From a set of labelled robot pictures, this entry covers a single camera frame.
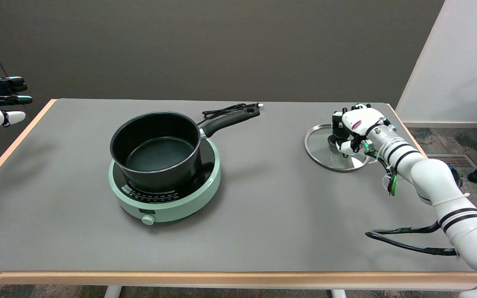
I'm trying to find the grey floor vent grille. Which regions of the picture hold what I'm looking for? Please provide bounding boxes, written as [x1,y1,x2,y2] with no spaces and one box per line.
[426,154,477,169]

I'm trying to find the long black looping arm cable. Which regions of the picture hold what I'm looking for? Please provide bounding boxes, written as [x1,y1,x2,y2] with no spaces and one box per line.
[365,213,477,256]

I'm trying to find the mint green induction cooker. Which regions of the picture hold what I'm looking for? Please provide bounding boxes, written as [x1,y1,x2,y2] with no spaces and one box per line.
[108,139,222,226]

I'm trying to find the glass pot lid steel rim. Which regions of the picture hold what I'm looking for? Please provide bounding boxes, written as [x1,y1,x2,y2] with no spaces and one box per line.
[304,123,371,173]

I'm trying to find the black saucepan with long handle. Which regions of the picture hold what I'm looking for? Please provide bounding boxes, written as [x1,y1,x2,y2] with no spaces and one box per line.
[109,103,260,192]

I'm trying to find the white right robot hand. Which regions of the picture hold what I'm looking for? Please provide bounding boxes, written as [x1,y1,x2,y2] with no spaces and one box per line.
[332,103,396,158]

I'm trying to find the wrist cable bundle green connectors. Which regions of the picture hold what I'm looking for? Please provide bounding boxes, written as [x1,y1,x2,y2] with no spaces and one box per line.
[364,149,463,196]

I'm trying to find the black cooker power cord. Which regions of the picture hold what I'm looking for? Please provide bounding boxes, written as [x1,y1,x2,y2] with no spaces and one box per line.
[202,103,264,120]

